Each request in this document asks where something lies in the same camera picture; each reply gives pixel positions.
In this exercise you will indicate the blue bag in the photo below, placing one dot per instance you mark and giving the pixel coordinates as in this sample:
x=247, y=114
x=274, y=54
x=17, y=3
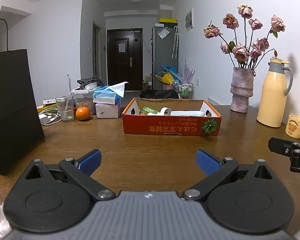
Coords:
x=168, y=69

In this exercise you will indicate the white power strip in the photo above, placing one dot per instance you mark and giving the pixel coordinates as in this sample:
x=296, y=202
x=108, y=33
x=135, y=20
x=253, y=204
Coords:
x=49, y=101

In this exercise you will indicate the red cardboard box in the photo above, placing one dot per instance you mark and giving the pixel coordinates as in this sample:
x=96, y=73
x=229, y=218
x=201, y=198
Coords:
x=165, y=126

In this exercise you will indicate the white folded umbrella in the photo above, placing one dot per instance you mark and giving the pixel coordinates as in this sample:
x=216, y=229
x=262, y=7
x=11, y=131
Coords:
x=175, y=41

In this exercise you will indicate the yellow box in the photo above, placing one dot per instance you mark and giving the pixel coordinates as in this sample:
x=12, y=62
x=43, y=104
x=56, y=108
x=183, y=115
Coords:
x=168, y=20

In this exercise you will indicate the clear plastic pouch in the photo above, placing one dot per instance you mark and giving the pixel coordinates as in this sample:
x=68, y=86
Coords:
x=164, y=33

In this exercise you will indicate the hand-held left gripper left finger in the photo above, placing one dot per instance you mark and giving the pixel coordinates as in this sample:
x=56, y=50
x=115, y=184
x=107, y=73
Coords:
x=91, y=160

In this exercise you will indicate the yellow thermos jug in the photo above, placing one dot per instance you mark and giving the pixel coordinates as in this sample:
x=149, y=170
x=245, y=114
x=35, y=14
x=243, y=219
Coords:
x=272, y=100

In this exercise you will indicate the white plastic box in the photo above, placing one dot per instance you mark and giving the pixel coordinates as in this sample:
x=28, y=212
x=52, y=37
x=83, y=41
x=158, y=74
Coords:
x=187, y=113

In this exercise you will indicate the dried pink roses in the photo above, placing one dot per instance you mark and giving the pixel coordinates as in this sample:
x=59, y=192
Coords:
x=240, y=51

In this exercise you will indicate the yellow-green flat packet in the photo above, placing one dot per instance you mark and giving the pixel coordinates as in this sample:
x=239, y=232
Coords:
x=46, y=109

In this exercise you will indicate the white tape roll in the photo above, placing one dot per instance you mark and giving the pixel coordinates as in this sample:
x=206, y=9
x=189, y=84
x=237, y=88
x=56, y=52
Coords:
x=166, y=111

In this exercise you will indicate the white tissue pack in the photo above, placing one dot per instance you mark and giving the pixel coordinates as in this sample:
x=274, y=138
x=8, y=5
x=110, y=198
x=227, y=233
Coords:
x=107, y=110

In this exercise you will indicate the white paper notice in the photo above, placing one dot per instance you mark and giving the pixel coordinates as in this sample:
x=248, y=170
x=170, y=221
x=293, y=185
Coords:
x=122, y=47

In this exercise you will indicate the clear glass with straw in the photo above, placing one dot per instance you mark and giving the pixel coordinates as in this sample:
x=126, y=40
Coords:
x=65, y=110

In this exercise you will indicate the yellow bag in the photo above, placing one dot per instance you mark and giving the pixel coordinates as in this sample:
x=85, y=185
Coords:
x=165, y=78

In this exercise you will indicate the black paper bag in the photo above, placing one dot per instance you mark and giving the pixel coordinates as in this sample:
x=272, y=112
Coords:
x=12, y=110

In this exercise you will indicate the white pen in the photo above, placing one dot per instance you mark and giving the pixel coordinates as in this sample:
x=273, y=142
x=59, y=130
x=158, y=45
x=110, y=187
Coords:
x=69, y=83

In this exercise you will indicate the green spray bottle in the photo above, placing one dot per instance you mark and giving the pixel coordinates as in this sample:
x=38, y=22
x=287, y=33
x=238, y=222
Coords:
x=151, y=110

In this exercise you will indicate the clear plastic food container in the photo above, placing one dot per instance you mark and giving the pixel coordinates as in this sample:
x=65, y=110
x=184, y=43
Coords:
x=83, y=102

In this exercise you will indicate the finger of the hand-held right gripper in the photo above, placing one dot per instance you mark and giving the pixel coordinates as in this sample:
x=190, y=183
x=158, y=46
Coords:
x=280, y=145

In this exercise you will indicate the orange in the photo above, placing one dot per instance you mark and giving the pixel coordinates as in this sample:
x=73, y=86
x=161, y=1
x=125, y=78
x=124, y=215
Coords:
x=82, y=113

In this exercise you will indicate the dark brown door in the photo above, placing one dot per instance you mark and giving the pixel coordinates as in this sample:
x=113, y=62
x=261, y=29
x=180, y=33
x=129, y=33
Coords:
x=123, y=72

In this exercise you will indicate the grey refrigerator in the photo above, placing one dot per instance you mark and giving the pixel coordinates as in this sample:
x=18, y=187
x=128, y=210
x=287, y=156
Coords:
x=163, y=52

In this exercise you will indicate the grey-pink ceramic vase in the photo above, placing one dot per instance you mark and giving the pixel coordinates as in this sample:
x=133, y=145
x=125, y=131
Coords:
x=242, y=90

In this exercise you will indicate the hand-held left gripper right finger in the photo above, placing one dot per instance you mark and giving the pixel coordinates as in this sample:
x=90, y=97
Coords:
x=208, y=161

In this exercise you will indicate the cream bear mug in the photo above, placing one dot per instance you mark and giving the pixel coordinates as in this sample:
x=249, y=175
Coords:
x=293, y=126

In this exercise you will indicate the pink bucket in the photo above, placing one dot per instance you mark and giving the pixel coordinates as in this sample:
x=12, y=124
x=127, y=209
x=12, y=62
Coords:
x=168, y=87

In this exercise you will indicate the purple feather decoration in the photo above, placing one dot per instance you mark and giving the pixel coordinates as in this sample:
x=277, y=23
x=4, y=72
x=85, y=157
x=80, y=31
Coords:
x=188, y=72

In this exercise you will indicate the blue tissue pack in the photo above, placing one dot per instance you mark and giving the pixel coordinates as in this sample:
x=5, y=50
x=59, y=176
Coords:
x=105, y=96

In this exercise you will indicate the black and white appliance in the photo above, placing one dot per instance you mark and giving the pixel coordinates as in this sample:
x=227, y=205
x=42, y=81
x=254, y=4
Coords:
x=88, y=83

